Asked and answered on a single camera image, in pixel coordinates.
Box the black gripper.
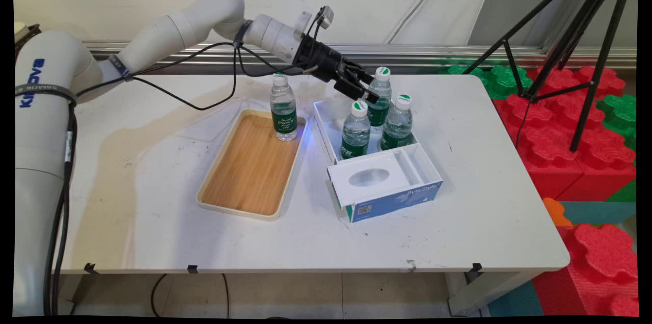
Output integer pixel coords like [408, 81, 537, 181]
[293, 33, 381, 105]

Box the clear water bottle green label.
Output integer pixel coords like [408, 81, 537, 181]
[368, 67, 393, 133]
[340, 100, 371, 160]
[270, 72, 298, 142]
[380, 93, 414, 151]

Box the white cardboard box blue side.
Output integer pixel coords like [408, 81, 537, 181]
[312, 89, 444, 224]

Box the wooden tray cream rim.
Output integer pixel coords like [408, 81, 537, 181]
[197, 109, 308, 222]

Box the green foam block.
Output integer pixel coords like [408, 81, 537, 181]
[605, 179, 637, 202]
[595, 94, 637, 151]
[443, 63, 533, 99]

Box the red foam block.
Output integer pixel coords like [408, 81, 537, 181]
[492, 94, 585, 201]
[527, 65, 626, 105]
[558, 125, 637, 201]
[531, 223, 639, 317]

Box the orange foam piece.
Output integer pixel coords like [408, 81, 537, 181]
[541, 197, 574, 228]

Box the white table leg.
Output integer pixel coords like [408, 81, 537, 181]
[446, 272, 543, 316]

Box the teal foam mat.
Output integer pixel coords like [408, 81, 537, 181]
[488, 278, 546, 317]
[558, 201, 637, 228]

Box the black mesh basket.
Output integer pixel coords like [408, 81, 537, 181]
[15, 22, 41, 52]

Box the aluminium wall rail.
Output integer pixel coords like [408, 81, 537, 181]
[81, 41, 637, 76]

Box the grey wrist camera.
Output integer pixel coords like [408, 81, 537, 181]
[294, 6, 335, 34]

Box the black velcro cable strap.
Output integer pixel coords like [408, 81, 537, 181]
[233, 19, 254, 48]
[108, 54, 134, 82]

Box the thin black tripod cable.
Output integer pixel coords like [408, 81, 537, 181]
[514, 100, 531, 149]

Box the black camera tripod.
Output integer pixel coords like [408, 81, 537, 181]
[461, 0, 637, 152]

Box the black strap with white text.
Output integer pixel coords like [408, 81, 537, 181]
[15, 85, 78, 107]

